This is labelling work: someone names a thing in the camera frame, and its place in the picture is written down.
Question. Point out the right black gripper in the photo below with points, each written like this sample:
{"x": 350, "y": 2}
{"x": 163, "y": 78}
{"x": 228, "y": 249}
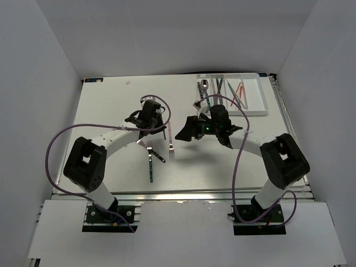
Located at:
{"x": 191, "y": 129}

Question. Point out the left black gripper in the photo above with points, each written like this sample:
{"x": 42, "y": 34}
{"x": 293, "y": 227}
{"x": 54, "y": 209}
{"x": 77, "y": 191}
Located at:
{"x": 157, "y": 130}

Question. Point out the teal handled fork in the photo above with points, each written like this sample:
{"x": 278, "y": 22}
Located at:
{"x": 150, "y": 165}

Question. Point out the dark speckled handled fork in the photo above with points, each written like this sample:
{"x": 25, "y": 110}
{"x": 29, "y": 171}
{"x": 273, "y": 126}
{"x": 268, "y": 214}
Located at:
{"x": 152, "y": 152}

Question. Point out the dark handled spoon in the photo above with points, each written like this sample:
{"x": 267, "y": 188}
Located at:
{"x": 200, "y": 90}

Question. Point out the teal handled knife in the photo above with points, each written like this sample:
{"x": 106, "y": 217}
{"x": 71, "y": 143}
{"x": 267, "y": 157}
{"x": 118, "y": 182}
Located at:
{"x": 219, "y": 82}

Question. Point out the pink handled fork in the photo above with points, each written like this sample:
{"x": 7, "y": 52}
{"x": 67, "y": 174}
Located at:
{"x": 171, "y": 147}

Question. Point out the teal handled spoon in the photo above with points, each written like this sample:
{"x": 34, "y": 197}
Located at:
{"x": 205, "y": 86}

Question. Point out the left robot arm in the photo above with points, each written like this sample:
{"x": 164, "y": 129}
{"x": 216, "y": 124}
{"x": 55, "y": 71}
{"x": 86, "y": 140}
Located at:
{"x": 85, "y": 166}

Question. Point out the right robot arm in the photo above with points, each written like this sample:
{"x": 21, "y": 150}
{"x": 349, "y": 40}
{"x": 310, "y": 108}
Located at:
{"x": 284, "y": 161}

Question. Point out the white divided utensil tray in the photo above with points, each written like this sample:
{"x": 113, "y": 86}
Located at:
{"x": 257, "y": 104}

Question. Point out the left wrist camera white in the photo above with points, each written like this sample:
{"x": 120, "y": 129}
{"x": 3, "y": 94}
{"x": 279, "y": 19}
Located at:
{"x": 144, "y": 99}

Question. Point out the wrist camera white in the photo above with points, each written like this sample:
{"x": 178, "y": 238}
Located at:
{"x": 196, "y": 105}
{"x": 144, "y": 99}

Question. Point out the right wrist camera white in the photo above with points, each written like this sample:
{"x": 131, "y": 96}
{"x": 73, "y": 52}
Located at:
{"x": 196, "y": 105}

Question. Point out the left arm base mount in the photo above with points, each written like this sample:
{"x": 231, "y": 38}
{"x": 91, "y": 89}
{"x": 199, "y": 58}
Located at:
{"x": 97, "y": 221}

